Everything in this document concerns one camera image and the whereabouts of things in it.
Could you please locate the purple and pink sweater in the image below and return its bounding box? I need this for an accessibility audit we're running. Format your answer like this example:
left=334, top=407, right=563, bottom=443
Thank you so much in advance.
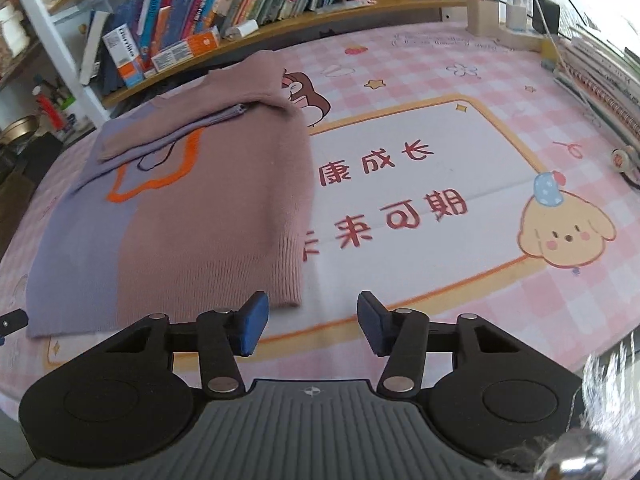
left=26, top=51, right=314, bottom=338

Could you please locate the pink checkered cartoon tablecloth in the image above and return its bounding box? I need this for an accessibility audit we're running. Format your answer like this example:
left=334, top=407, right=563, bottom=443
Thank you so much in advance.
left=1, top=23, right=639, bottom=415

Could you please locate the gold metal bowl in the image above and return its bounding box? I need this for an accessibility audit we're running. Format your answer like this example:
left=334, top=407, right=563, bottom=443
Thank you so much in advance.
left=0, top=115, right=39, bottom=145

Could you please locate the white orange flat box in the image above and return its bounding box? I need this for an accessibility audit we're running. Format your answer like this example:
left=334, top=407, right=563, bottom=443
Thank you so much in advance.
left=152, top=26, right=221, bottom=73

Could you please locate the white charger plug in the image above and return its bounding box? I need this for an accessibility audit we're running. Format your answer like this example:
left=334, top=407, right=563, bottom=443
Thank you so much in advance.
left=224, top=20, right=259, bottom=40

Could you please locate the white wooden bookshelf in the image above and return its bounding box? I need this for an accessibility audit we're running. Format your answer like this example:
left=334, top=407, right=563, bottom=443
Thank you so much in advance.
left=0, top=0, right=482, bottom=111

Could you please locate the stack of spiral notebooks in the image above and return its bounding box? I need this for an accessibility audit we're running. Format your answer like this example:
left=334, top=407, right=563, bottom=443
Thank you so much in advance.
left=560, top=24, right=639, bottom=150

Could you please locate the white power strip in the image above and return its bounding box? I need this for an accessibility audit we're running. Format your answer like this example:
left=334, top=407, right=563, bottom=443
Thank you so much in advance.
left=466, top=0, right=546, bottom=53

